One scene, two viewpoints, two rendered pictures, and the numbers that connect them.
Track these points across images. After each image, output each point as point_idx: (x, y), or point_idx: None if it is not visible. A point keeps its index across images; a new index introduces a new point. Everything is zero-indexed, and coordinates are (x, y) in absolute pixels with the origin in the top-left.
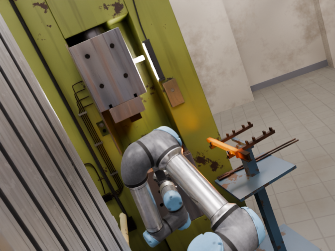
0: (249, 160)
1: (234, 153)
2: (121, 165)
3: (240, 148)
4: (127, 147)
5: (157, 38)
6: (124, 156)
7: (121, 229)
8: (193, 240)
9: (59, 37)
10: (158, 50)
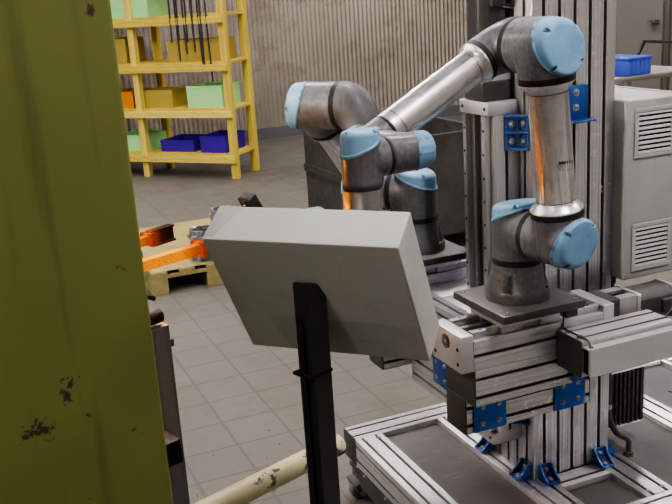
0: (173, 235)
1: (143, 242)
2: (372, 102)
3: (141, 233)
4: (350, 84)
5: None
6: (364, 90)
7: (246, 482)
8: (408, 173)
9: None
10: None
